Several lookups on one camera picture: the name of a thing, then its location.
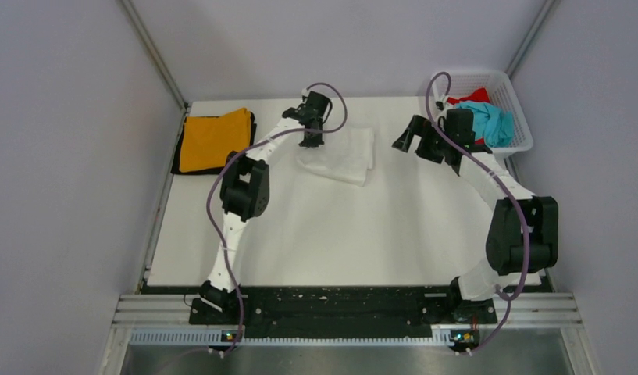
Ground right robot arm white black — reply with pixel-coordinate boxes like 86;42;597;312
392;109;559;322

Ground red t shirt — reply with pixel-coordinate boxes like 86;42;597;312
447;87;491;145

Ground right corner metal post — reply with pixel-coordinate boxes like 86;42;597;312
505;0;561;79

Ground white slotted cable duct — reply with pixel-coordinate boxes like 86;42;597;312
130;328;454;348

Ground corner metal post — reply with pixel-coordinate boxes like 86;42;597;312
116;0;188;110
505;0;561;79

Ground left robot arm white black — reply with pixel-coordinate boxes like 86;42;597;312
199;89;333;323

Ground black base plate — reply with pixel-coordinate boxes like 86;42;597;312
189;286;497;339

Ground left corner metal post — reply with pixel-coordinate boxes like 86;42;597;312
116;0;188;110

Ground cyan t shirt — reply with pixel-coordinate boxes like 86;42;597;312
455;102;515;148

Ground folded black t shirt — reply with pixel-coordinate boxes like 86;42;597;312
170;112;258;176

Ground white plastic basket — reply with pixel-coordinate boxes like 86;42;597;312
425;70;533;159

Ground white t shirt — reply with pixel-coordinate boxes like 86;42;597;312
296;127;376;188

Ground aluminium rail frame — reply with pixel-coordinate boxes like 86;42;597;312
112;293;583;329

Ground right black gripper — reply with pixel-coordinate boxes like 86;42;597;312
393;115;453;164

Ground folded orange t shirt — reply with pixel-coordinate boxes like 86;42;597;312
179;107;253;174

